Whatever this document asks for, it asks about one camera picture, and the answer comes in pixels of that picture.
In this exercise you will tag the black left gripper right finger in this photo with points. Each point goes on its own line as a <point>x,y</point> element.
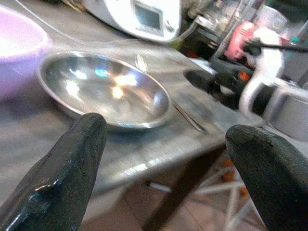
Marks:
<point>272,173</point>

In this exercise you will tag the steel fork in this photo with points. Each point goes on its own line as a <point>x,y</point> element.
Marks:
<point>183,110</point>

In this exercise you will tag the white kitchen appliance with screen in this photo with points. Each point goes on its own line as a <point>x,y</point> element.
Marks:
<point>144,16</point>

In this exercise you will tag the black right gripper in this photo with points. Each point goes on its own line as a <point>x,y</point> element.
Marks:
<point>223,81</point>

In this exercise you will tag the white metal rack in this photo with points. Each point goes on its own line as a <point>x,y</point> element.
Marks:
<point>223,190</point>

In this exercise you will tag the purple plastic bowl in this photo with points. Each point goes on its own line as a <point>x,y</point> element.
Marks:
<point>16,53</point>

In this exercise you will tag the shiny steel plate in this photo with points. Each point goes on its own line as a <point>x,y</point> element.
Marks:
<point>106,89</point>

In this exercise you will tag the pink object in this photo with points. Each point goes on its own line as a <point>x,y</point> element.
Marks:
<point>237,41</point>

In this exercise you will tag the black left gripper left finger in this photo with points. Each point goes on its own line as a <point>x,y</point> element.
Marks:
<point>65,173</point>

